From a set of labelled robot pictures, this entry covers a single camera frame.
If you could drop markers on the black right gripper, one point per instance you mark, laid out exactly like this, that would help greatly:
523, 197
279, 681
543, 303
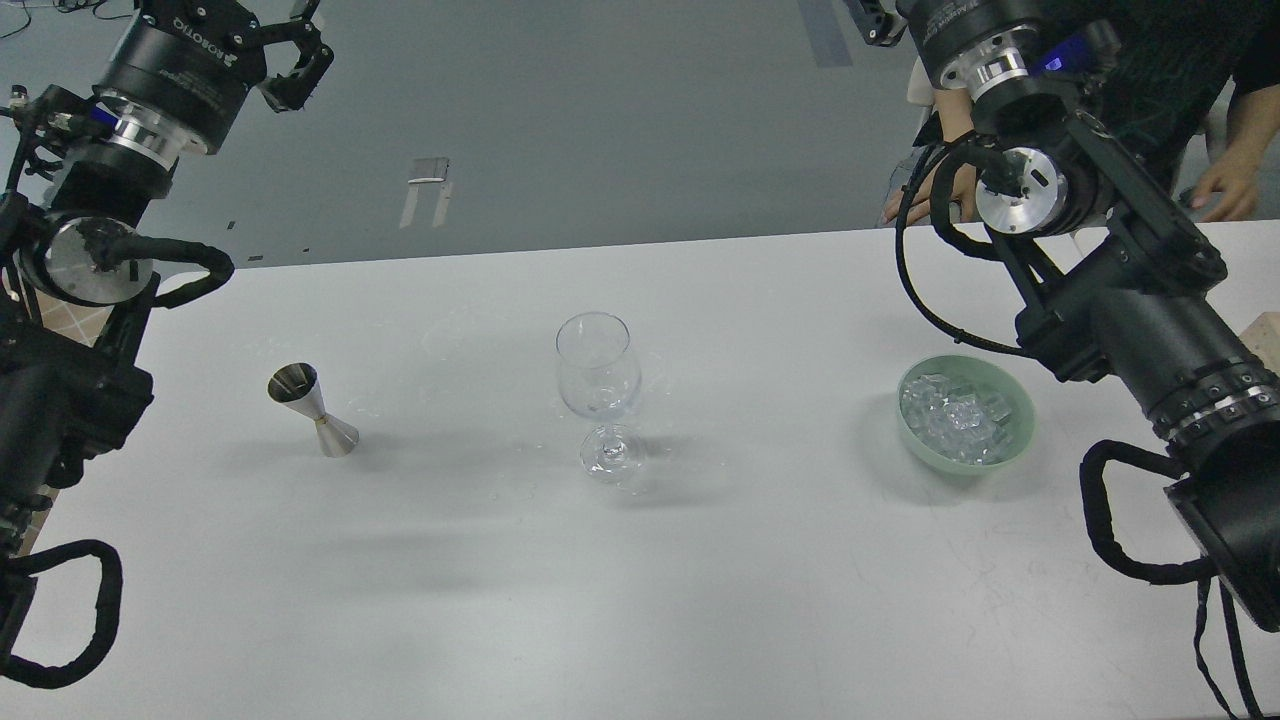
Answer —
962, 45

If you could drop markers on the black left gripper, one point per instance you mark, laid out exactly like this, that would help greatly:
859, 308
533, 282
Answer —
178, 58

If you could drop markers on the steel double jigger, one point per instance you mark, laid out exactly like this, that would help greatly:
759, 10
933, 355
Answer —
297, 387

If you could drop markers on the clear ice cubes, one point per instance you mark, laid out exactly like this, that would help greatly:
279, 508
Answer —
958, 419

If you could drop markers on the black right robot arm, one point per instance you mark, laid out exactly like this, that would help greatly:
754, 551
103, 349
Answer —
1113, 275

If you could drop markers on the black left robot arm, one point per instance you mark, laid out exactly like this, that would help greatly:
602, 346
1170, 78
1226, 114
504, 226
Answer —
80, 280

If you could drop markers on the clear wine glass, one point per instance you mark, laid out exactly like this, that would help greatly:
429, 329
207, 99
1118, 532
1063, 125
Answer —
599, 379

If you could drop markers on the person in black shirt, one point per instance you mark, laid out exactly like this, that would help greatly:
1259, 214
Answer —
1173, 60

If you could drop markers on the green bowl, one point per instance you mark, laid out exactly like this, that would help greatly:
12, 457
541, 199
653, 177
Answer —
1023, 426

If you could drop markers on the wooden block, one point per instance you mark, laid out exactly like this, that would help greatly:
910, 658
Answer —
1262, 338

